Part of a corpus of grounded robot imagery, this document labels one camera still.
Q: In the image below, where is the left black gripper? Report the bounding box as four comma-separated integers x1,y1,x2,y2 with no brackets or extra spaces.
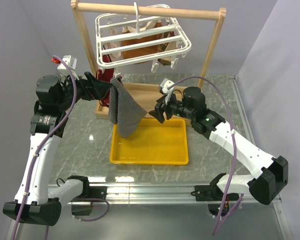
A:
57,70,112,111

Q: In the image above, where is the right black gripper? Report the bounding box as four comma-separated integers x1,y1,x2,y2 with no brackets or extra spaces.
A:
148,91,195,124

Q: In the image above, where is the red underwear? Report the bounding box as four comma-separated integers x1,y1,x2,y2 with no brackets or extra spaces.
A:
96,53,117,107

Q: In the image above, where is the grey striped underwear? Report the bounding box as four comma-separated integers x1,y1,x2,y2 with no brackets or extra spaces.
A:
108,78,147,138

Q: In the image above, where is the white plastic clip hanger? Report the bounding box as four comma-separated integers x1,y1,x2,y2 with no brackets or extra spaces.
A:
95,13,192,73

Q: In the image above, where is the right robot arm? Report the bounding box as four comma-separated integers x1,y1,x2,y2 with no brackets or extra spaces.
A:
149,86,289,205

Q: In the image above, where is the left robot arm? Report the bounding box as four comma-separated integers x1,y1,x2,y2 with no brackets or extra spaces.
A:
3,71,112,226

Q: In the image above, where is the orange underwear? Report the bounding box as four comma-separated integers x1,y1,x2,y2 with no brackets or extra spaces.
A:
122,20,175,59

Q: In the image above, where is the wooden hanging rack stand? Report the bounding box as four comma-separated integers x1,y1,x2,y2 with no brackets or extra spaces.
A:
70,0,227,121

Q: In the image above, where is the yellow plastic tray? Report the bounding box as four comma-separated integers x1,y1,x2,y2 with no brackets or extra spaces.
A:
109,118,189,166

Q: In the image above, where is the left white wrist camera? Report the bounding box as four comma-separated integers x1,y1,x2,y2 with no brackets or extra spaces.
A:
51,55,78,78

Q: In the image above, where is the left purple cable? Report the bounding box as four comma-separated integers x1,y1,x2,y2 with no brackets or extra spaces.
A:
9,54,111,240

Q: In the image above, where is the aluminium mounting rail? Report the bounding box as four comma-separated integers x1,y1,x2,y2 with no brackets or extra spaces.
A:
16,182,292,240

